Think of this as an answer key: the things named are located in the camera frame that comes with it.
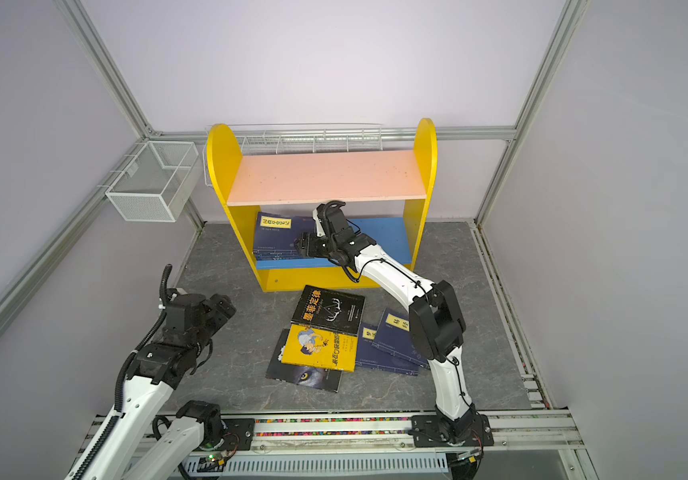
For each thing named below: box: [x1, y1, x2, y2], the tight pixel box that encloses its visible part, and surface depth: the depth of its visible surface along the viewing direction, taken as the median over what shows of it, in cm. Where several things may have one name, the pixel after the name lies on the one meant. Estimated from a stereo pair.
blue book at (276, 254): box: [253, 249, 304, 261], surface depth 91 cm
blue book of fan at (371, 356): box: [356, 322, 420, 376], surface depth 86 cm
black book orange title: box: [290, 285, 366, 336], surface depth 95 cm
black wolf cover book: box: [266, 329, 342, 393], surface depth 84 cm
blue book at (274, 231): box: [254, 212, 316, 250], surface depth 92 cm
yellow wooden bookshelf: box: [208, 119, 438, 291], surface depth 78 cm
